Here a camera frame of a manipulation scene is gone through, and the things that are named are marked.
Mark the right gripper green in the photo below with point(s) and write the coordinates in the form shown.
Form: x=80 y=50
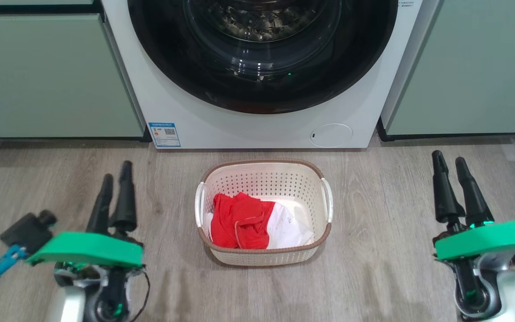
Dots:
x=490 y=239

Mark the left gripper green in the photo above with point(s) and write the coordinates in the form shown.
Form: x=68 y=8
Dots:
x=87 y=250

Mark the washing machine glass door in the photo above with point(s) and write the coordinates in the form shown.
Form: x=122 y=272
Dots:
x=172 y=67

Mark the white garment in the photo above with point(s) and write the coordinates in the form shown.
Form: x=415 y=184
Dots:
x=289 y=229

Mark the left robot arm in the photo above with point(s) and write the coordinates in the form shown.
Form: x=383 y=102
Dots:
x=67 y=306

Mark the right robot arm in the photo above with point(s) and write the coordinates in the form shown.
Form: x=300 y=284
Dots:
x=514 y=295

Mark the white front-load washing machine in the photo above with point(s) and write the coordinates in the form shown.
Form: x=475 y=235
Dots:
x=239 y=129

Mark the blue energy label sticker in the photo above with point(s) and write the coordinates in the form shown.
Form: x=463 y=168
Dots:
x=164 y=135

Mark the pale green cabinet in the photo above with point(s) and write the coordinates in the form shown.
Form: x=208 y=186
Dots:
x=472 y=67
x=38 y=76

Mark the round white filter cover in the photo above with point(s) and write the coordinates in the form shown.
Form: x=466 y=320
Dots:
x=331 y=135

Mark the cream perforated laundry basket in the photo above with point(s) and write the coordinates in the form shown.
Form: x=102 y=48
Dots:
x=262 y=179

